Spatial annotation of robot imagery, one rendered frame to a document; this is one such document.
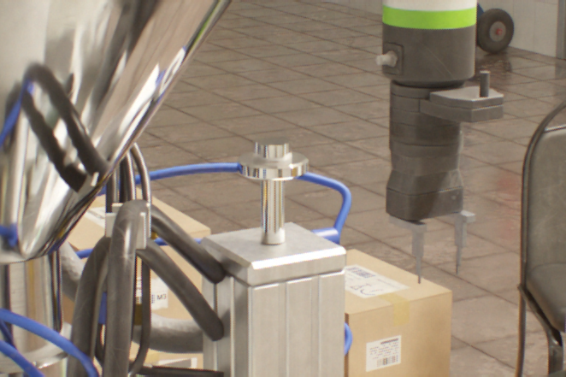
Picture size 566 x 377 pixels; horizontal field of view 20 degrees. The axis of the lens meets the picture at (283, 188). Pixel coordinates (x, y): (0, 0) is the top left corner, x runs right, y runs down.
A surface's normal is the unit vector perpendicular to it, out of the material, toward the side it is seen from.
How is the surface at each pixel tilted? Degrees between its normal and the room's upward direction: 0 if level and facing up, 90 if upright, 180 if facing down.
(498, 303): 0
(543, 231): 77
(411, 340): 90
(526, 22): 90
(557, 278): 0
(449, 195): 90
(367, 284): 0
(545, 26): 90
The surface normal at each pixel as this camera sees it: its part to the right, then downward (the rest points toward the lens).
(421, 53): -0.24, 0.25
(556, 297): -0.16, -0.95
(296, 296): 0.49, 0.22
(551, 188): 0.18, 0.03
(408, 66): -0.48, 0.22
